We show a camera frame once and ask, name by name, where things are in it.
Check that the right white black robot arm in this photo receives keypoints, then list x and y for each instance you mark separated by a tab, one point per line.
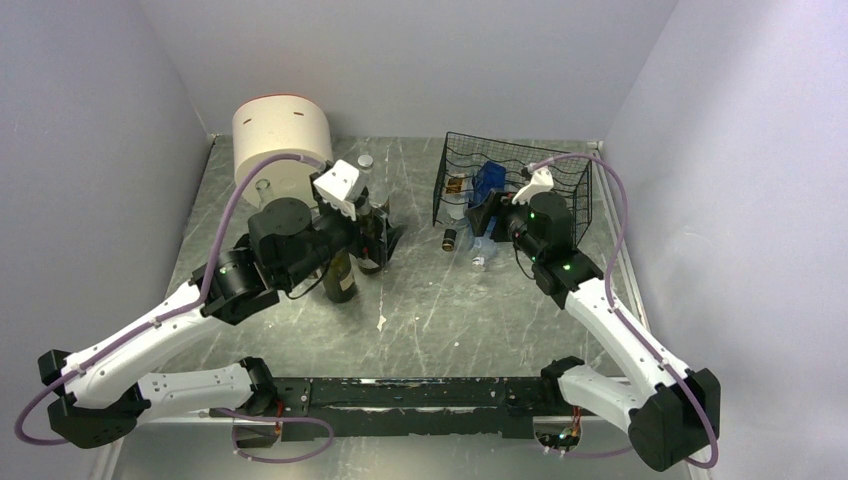
669	412

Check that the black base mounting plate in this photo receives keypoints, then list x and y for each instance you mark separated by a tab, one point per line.
510	407

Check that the black wire wine rack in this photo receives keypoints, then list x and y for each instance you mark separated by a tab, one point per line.
471	165

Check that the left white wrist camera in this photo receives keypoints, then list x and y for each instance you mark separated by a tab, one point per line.
340	187

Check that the clear bottle black gold label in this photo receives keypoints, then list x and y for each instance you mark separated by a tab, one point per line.
454	202

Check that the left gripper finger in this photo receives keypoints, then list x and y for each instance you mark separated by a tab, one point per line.
392	236
373	241

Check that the clear bottle silver cap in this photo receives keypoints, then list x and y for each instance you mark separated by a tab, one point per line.
376	178

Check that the olive wine bottle white label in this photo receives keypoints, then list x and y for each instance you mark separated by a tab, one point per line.
362	211

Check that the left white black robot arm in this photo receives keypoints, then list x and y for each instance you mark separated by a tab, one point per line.
104	392

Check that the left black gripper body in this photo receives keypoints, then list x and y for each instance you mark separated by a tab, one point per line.
338	230

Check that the cream cylindrical container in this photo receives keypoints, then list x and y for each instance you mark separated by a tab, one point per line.
280	124

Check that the dark green wine bottle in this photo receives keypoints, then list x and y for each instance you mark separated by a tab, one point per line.
339	281

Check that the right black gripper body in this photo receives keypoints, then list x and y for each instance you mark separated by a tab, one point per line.
500	204

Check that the clear glass bottle by container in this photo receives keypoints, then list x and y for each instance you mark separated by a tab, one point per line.
265	192

